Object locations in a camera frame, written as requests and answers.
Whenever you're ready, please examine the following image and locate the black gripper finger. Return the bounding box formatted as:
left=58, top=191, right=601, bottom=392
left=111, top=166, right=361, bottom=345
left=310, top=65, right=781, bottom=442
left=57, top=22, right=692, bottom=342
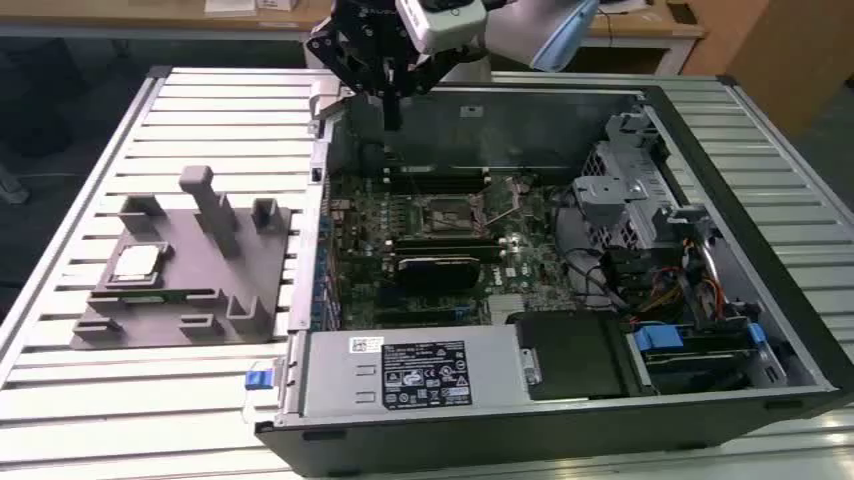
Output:
left=392, top=47, right=460, bottom=132
left=304, top=24, right=396, bottom=132

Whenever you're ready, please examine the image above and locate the metal socket cover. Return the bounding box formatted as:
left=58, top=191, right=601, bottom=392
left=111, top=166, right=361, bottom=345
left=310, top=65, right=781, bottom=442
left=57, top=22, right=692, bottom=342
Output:
left=470, top=174, right=521, bottom=224

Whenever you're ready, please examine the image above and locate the silver CPU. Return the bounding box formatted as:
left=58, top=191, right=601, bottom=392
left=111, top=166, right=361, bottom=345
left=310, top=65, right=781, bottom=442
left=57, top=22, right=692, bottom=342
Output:
left=109, top=244, right=165, bottom=284

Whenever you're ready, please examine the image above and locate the CPU socket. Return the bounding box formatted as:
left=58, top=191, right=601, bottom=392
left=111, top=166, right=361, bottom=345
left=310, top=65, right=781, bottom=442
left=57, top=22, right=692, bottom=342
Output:
left=412, top=194, right=488, bottom=239

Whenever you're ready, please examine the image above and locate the black RAM slot bank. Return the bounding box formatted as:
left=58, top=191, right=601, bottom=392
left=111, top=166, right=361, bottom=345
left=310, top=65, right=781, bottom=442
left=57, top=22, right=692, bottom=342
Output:
left=380, top=162, right=494, bottom=196
left=390, top=237, right=505, bottom=262

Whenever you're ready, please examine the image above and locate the wooden desk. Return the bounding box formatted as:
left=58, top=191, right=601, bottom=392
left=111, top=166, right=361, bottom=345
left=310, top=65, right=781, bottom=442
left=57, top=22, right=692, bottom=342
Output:
left=0, top=0, right=708, bottom=76

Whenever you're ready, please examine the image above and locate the metal drive cage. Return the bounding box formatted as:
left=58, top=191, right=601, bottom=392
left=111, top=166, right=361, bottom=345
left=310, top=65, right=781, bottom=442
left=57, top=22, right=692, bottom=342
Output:
left=570, top=112, right=708, bottom=251

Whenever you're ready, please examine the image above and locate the green motherboard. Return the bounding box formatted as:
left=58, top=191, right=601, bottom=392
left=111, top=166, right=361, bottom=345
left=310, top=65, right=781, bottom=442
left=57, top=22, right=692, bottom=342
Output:
left=318, top=172, right=581, bottom=331

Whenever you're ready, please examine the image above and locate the black office chair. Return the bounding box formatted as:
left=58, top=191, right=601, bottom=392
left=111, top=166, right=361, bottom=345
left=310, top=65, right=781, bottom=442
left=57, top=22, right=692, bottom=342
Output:
left=0, top=37, right=87, bottom=159

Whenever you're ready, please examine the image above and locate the silver chipset heatsink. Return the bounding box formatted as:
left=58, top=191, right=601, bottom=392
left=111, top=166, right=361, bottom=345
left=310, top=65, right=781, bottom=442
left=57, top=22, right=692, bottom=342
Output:
left=489, top=294, right=528, bottom=326

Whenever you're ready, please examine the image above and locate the green RAM stick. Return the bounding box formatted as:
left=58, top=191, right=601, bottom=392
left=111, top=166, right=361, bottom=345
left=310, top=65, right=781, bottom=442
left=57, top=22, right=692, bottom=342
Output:
left=115, top=288, right=218, bottom=304

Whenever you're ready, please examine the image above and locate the grey parts rack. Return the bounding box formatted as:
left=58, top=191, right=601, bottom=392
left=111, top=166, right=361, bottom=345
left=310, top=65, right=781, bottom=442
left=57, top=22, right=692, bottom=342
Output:
left=69, top=164, right=294, bottom=351

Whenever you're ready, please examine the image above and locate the brown wooden cabinet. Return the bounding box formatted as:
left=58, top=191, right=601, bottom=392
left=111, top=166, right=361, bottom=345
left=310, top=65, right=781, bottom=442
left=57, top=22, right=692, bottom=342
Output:
left=679, top=0, right=854, bottom=139

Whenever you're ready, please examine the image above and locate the grey power supply unit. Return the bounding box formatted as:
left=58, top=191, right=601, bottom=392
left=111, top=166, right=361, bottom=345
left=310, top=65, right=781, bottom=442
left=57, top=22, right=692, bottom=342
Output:
left=285, top=327, right=534, bottom=419

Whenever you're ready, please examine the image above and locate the blue disk carrier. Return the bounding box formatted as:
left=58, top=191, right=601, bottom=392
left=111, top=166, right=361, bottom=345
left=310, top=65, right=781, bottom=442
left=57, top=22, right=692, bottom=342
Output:
left=632, top=324, right=685, bottom=354

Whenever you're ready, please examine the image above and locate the black PC case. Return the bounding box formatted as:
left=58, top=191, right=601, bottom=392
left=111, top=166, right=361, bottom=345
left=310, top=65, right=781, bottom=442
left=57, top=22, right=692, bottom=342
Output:
left=252, top=79, right=854, bottom=479

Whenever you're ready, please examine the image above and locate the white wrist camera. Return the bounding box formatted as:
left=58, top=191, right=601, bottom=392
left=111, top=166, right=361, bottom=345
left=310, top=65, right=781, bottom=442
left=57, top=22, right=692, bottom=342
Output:
left=396, top=0, right=488, bottom=54

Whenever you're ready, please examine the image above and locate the coloured wire bundle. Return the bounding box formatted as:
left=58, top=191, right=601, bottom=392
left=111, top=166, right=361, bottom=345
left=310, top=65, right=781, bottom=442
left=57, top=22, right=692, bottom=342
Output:
left=632, top=239, right=728, bottom=321

